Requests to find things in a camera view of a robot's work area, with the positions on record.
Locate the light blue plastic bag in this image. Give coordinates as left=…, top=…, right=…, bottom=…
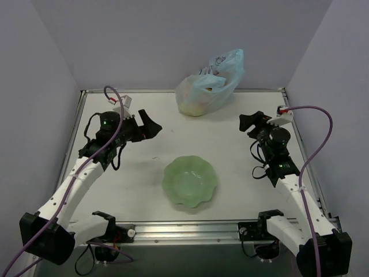
left=175, top=49, right=244, bottom=117

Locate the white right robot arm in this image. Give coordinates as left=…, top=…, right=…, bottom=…
left=239, top=108, right=352, bottom=276

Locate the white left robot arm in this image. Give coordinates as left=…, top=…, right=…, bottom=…
left=20, top=110, right=162, bottom=265

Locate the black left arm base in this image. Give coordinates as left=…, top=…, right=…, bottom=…
left=71, top=211, right=135, bottom=276

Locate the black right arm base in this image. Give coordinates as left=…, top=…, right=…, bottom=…
left=238, top=209, right=290, bottom=264

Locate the green scalloped glass bowl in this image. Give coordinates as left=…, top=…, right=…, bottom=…
left=161, top=155, right=220, bottom=215

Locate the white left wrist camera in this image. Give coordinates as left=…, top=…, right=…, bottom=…
left=112, top=95, right=132, bottom=119

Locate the aluminium front rail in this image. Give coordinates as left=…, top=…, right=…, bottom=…
left=31, top=216, right=344, bottom=248

